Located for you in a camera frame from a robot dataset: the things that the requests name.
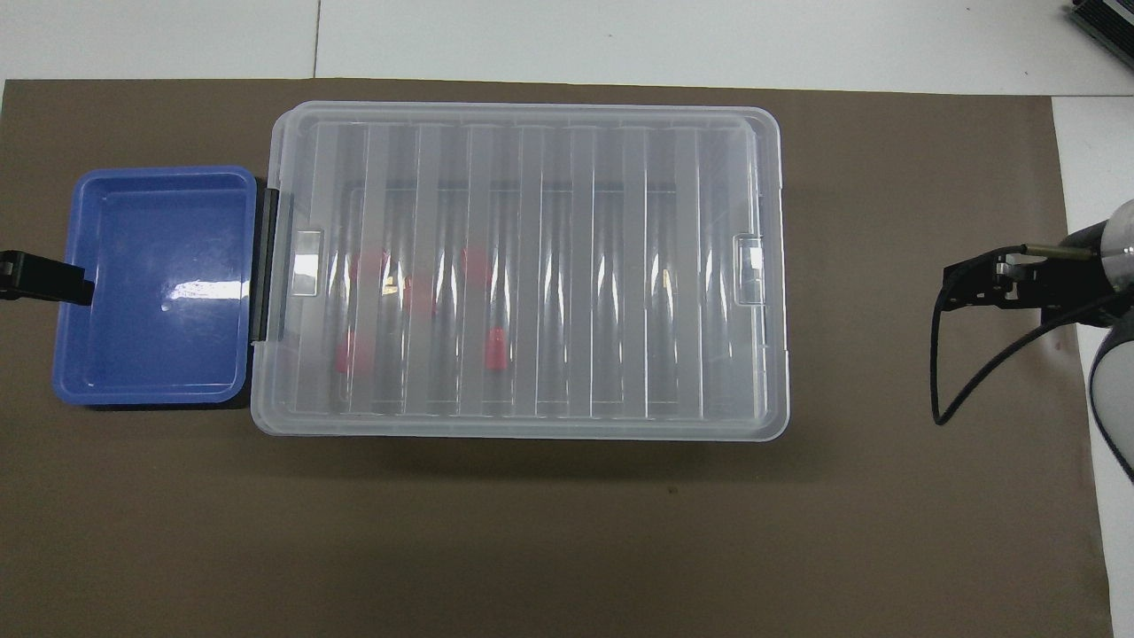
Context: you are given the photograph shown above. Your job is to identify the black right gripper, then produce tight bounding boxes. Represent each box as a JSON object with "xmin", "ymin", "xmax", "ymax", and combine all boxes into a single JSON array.
[{"xmin": 944, "ymin": 226, "xmax": 1113, "ymax": 313}]

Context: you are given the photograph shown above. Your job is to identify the clear ribbed box lid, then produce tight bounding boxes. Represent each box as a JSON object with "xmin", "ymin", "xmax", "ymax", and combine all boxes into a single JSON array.
[{"xmin": 251, "ymin": 100, "xmax": 789, "ymax": 441}]

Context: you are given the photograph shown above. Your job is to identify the blue plastic tray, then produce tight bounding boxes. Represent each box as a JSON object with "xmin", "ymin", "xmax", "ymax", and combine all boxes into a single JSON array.
[{"xmin": 51, "ymin": 166, "xmax": 258, "ymax": 407}]

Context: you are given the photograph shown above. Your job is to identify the clear plastic storage box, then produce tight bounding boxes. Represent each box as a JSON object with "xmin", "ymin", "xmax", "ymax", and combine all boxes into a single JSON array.
[{"xmin": 250, "ymin": 103, "xmax": 789, "ymax": 441}]

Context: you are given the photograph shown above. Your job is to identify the dark finned metal device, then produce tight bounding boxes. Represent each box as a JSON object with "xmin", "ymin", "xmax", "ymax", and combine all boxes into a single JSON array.
[{"xmin": 1066, "ymin": 0, "xmax": 1134, "ymax": 56}]

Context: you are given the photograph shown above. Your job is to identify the brown paper table mat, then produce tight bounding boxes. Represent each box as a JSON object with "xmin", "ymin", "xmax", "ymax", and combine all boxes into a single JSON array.
[{"xmin": 0, "ymin": 78, "xmax": 1114, "ymax": 638}]

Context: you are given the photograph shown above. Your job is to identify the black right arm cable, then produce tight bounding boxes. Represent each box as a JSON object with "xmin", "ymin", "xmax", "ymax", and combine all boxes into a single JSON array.
[{"xmin": 930, "ymin": 244, "xmax": 1134, "ymax": 428}]

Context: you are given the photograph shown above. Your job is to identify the black box latch handle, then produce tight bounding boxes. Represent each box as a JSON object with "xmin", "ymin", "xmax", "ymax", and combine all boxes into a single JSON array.
[{"xmin": 254, "ymin": 186, "xmax": 284, "ymax": 343}]

